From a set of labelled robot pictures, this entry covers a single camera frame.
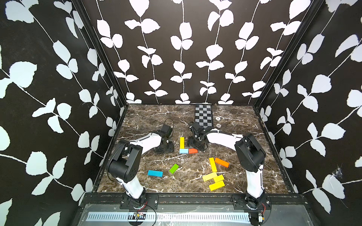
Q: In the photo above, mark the teal long block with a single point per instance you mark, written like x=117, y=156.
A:
x=155, y=173

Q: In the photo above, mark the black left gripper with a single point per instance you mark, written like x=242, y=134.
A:
x=170, y=149

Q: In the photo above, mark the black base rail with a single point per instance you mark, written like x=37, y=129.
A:
x=194, y=203

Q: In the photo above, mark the green block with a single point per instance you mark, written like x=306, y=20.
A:
x=174, y=168

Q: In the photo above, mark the yellow block nearest front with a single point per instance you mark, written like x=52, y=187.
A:
x=216, y=185

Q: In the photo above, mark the red short block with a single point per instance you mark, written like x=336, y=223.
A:
x=193, y=150

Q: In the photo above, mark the yellow long block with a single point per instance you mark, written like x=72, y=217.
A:
x=182, y=142

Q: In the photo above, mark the black grey checkerboard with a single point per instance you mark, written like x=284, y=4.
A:
x=203, y=118

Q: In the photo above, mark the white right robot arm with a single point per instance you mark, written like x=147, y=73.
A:
x=250, y=154

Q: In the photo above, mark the light blue short block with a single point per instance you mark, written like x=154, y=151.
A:
x=184, y=151

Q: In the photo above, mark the small yellow block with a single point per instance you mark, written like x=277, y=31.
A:
x=218, y=178

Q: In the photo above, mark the white slotted cable duct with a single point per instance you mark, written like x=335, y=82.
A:
x=229, y=217

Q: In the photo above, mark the orange long block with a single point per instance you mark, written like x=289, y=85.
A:
x=222, y=162

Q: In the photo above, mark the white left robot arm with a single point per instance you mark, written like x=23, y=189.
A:
x=125, y=161

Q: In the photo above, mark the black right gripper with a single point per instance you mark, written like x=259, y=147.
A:
x=190, y=141

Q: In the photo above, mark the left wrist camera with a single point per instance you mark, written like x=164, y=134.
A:
x=166, y=131

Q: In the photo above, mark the yellow block left of cluster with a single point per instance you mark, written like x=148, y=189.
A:
x=209, y=176

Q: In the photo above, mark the yellow upright block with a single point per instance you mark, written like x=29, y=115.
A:
x=213, y=164

